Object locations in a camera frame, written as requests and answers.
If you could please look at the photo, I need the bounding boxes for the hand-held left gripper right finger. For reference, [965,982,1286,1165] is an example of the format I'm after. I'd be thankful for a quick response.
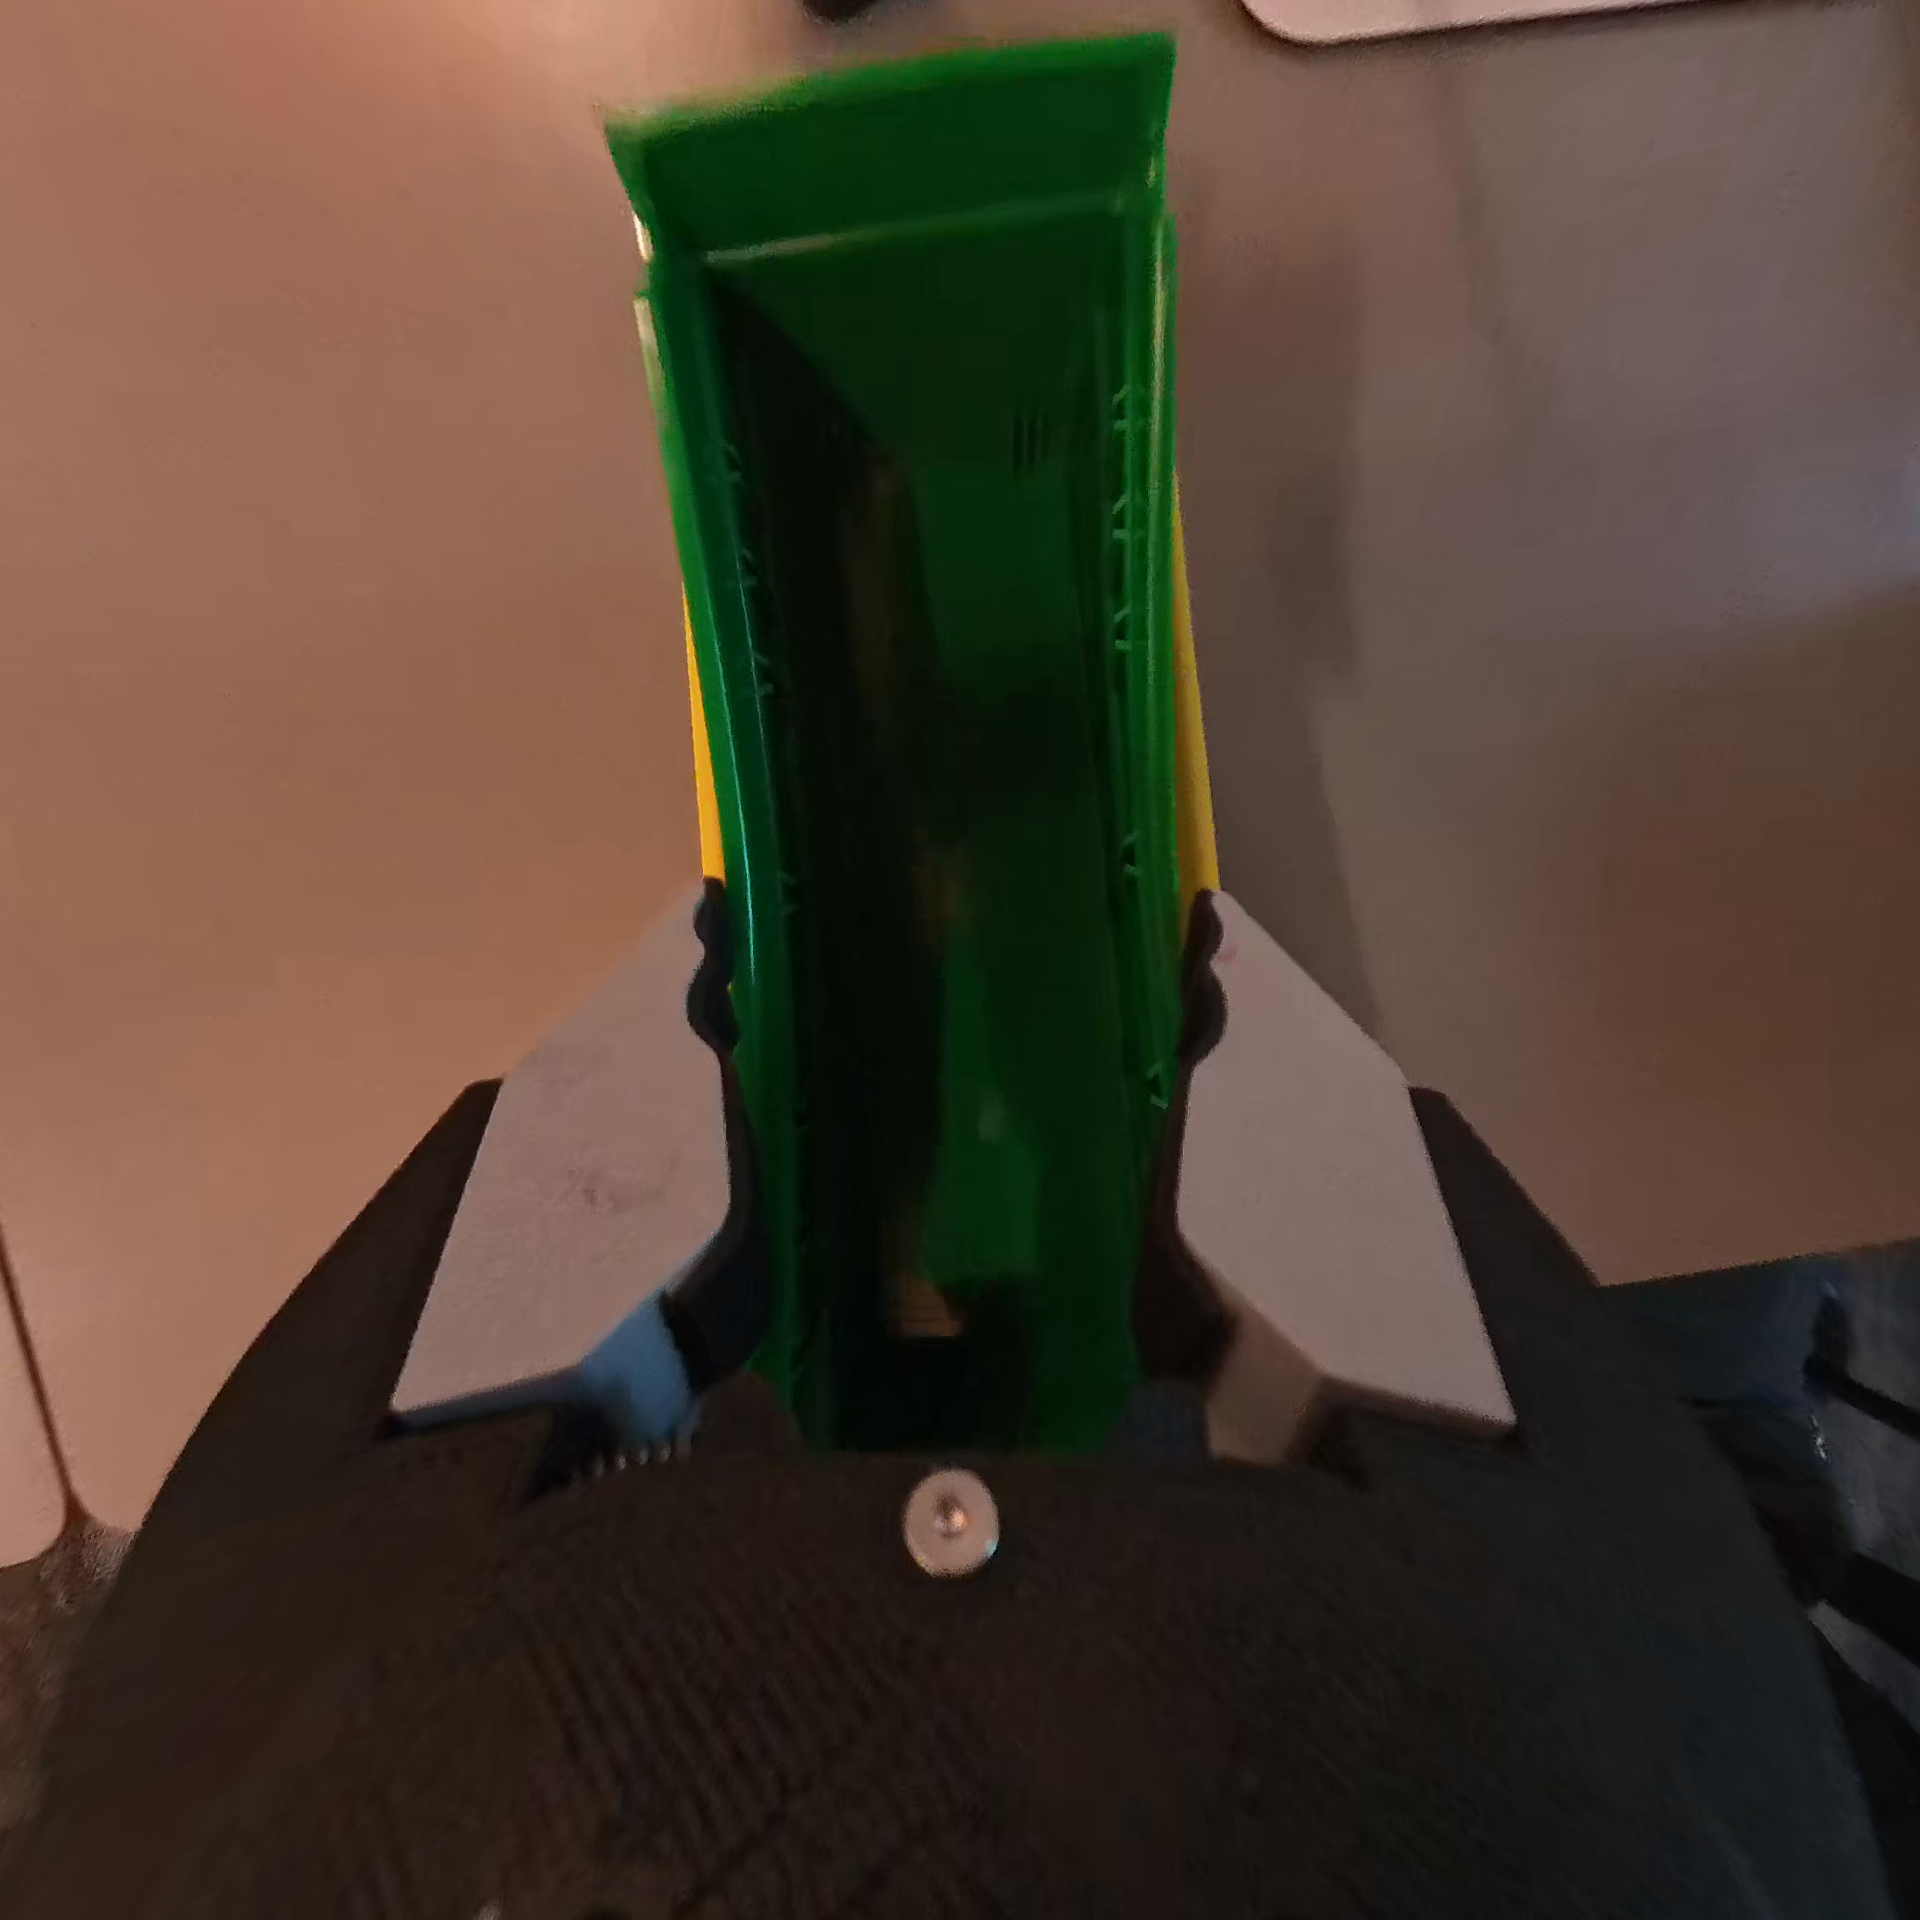
[1132,889,1518,1467]

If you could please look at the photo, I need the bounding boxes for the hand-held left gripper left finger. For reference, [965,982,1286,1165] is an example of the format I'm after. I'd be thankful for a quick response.
[390,882,782,1450]

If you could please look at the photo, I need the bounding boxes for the narrow green bin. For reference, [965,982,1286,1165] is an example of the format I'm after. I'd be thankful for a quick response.
[603,30,1187,1457]

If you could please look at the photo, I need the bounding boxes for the white stand base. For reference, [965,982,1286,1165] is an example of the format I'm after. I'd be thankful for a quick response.
[1237,0,1696,44]

